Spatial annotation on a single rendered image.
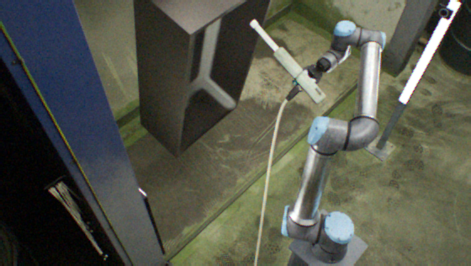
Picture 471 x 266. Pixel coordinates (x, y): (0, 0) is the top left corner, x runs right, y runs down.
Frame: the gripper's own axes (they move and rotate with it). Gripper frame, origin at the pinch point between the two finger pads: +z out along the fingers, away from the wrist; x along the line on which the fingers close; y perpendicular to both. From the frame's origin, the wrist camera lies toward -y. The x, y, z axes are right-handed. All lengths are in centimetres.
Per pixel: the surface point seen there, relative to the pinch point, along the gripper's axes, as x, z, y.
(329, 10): 46, -184, 132
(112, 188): 13, 94, -11
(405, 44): -25, -184, 95
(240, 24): 51, -25, 36
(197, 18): 48, 25, -12
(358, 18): 21, -184, 112
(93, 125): 25, 92, -41
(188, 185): 5, 30, 143
